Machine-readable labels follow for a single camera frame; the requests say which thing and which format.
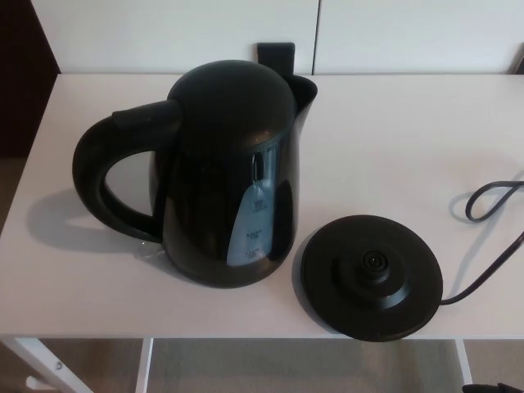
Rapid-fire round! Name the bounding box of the black round kettle base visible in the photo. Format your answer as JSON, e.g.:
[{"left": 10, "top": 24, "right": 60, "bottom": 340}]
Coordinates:
[{"left": 300, "top": 213, "right": 446, "bottom": 342}]

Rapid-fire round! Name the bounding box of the white table frame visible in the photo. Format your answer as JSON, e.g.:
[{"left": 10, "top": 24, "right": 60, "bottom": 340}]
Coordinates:
[{"left": 0, "top": 336, "right": 475, "bottom": 393}]

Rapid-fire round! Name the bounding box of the black electric kettle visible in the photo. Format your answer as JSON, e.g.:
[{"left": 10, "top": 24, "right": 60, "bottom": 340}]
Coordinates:
[{"left": 71, "top": 58, "right": 319, "bottom": 288}]

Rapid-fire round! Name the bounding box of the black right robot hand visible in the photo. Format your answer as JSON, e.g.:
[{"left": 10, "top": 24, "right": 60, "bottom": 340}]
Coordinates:
[{"left": 461, "top": 383, "right": 519, "bottom": 393}]

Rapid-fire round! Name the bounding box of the black power cord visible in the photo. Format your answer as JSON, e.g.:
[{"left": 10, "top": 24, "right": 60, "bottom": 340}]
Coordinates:
[{"left": 440, "top": 169, "right": 524, "bottom": 306}]

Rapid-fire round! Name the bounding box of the dark brown door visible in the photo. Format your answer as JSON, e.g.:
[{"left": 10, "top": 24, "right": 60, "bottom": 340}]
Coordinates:
[{"left": 0, "top": 0, "right": 60, "bottom": 157}]

